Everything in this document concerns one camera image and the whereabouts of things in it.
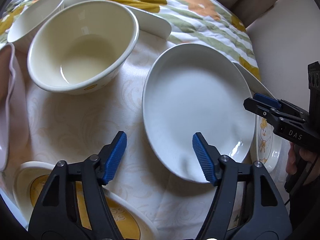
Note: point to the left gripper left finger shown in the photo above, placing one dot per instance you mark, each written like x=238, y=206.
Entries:
x=72, y=203

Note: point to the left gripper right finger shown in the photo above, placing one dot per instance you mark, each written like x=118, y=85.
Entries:
x=246, y=204

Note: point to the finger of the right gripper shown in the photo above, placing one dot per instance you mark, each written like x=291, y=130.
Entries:
x=261, y=110
x=271, y=102

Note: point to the duck cartoon plate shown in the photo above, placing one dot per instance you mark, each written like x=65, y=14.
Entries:
x=265, y=146

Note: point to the plain white plate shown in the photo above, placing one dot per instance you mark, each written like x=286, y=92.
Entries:
x=193, y=88

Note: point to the pink square handled bowl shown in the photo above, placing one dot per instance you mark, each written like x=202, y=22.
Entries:
x=14, y=118

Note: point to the cream round bowl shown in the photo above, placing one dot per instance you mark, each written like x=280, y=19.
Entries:
x=83, y=47

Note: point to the white ribbed bowl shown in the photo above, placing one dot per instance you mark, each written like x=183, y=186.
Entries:
x=30, y=21

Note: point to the person right hand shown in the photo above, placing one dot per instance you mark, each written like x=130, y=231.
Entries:
x=293, y=158

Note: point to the cream floral tablecloth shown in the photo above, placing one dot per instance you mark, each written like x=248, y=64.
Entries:
x=72, y=127

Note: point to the floral striped quilt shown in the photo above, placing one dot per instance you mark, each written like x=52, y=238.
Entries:
x=192, y=21

